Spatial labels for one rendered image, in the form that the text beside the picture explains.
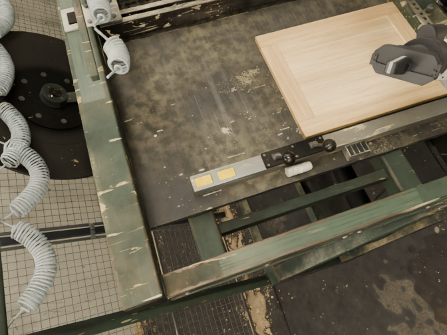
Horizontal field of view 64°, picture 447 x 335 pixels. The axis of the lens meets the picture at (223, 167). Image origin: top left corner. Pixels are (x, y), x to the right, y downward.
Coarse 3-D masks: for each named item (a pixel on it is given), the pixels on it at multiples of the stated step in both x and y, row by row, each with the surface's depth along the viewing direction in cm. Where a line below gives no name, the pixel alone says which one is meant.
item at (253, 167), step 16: (400, 112) 113; (416, 112) 113; (432, 112) 114; (352, 128) 111; (368, 128) 111; (384, 128) 111; (400, 128) 113; (256, 160) 106; (304, 160) 109; (192, 176) 103; (240, 176) 104; (256, 176) 107; (208, 192) 105
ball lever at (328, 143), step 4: (324, 140) 97; (328, 140) 96; (332, 140) 95; (308, 144) 107; (312, 144) 106; (316, 144) 104; (320, 144) 101; (324, 144) 96; (328, 144) 95; (332, 144) 95; (336, 144) 96; (312, 148) 106; (324, 148) 96; (328, 148) 95; (332, 148) 95
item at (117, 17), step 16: (112, 0) 123; (176, 0) 128; (192, 0) 130; (208, 0) 128; (224, 0) 130; (240, 0) 132; (256, 0) 135; (272, 0) 138; (64, 16) 119; (112, 16) 119; (128, 16) 125; (144, 16) 125; (160, 16) 127; (176, 16) 129; (192, 16) 131; (208, 16) 134; (112, 32) 126; (128, 32) 128; (144, 32) 131
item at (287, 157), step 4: (288, 152) 94; (292, 152) 94; (272, 156) 104; (276, 156) 104; (280, 156) 100; (284, 156) 94; (288, 156) 93; (292, 156) 93; (284, 160) 94; (288, 160) 93; (292, 160) 93; (288, 164) 94
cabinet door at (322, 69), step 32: (288, 32) 130; (320, 32) 130; (352, 32) 130; (384, 32) 131; (288, 64) 124; (320, 64) 124; (352, 64) 124; (288, 96) 118; (320, 96) 118; (352, 96) 119; (384, 96) 118; (416, 96) 119; (320, 128) 113
